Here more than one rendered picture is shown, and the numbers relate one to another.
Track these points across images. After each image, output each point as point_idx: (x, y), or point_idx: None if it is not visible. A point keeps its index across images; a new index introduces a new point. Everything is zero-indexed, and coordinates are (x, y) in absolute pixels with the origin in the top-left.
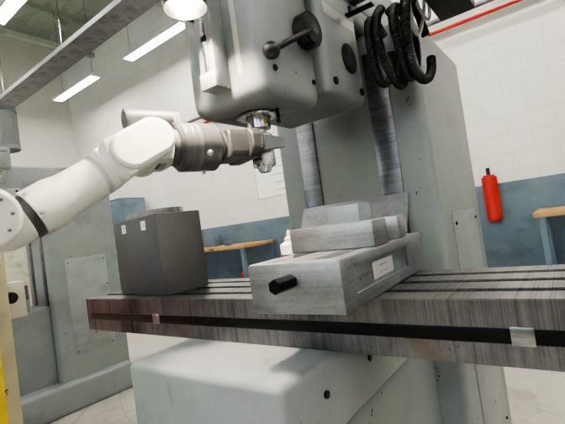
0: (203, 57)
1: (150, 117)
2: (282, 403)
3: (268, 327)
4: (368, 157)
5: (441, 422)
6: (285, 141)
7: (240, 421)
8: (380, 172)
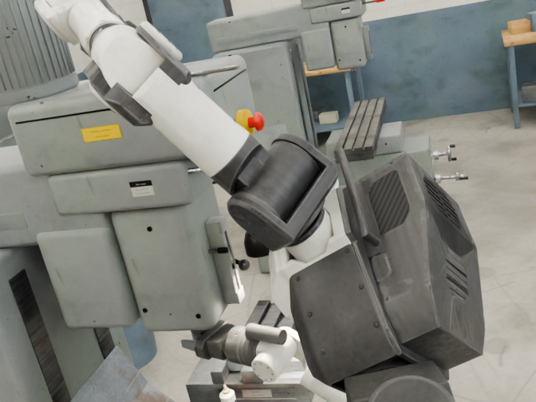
0: (236, 278)
1: (287, 327)
2: None
3: None
4: (88, 330)
5: None
6: (19, 352)
7: None
8: (100, 339)
